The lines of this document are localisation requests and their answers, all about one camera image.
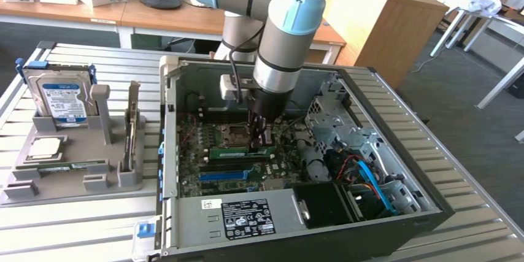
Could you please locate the wooden cabinet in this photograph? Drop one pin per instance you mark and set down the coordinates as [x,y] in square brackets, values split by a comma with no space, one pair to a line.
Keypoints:
[384,22]

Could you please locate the metal disk bay cage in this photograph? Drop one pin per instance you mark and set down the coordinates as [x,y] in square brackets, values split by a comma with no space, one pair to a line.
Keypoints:
[348,127]

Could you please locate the grey parts rack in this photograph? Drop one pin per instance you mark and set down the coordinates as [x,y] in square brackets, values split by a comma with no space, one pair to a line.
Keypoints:
[66,188]

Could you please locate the grey power supply with label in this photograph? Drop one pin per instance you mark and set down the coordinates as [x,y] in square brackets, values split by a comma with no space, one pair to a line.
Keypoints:
[196,222]

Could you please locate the white table leg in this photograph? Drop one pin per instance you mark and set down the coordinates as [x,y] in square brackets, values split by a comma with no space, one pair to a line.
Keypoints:
[499,82]

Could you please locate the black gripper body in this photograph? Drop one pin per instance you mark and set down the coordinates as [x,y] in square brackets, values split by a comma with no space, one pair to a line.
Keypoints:
[270,104]

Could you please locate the graphics card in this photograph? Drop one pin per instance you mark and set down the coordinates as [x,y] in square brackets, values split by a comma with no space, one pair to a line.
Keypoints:
[132,121]

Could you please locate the white frame table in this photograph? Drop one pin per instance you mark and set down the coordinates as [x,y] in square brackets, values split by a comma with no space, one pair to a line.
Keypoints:
[459,29]

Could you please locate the black RAM slot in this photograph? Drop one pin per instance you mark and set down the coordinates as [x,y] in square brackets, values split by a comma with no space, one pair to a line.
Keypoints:
[230,164]

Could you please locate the blue expansion slot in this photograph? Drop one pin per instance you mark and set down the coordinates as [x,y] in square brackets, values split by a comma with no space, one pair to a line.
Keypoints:
[223,176]

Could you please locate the hard disk blue label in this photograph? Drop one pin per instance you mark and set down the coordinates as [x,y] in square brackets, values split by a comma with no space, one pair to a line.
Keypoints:
[62,96]

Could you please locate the wooden desk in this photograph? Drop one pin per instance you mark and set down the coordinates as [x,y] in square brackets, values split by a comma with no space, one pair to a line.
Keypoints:
[176,18]

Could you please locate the CPU socket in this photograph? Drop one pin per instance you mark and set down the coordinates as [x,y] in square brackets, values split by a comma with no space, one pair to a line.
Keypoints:
[232,134]

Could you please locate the silver CPU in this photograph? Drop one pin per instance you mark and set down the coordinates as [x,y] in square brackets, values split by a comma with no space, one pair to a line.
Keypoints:
[44,149]

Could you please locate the blue case latch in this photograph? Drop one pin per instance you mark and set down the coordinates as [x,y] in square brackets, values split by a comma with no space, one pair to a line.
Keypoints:
[143,230]

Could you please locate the open black PC case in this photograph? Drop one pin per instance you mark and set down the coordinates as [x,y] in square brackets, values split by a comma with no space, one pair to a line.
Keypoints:
[368,231]

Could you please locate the green RAM stick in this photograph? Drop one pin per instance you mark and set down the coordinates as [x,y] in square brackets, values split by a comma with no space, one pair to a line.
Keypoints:
[58,167]
[230,152]

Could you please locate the green motherboard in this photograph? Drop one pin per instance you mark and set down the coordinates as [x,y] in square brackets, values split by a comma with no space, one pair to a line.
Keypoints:
[266,176]

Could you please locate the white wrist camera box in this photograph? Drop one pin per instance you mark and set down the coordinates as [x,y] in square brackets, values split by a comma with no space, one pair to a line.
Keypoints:
[230,87]

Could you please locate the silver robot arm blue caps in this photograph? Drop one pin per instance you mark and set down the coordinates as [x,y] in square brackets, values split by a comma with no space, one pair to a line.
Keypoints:
[283,44]

